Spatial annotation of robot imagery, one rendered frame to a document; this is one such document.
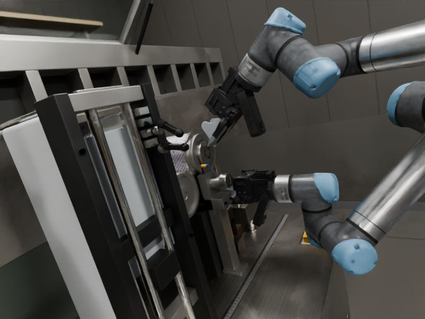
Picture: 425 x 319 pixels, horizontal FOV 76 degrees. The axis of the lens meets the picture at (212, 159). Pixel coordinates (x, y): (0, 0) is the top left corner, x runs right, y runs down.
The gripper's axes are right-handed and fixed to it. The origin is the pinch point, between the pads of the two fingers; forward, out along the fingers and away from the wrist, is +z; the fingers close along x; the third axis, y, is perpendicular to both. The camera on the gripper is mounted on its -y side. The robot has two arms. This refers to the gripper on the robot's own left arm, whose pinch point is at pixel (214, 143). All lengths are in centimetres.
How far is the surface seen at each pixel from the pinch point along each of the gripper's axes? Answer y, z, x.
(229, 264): -25.7, 22.6, 6.1
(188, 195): -5.2, 9.7, 11.6
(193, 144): 3.4, 1.7, 4.8
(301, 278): -40.3, 9.5, 4.0
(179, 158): 3.9, 6.6, 7.0
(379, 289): -116, 60, -102
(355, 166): -71, 44, -211
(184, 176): -1.1, 6.9, 10.4
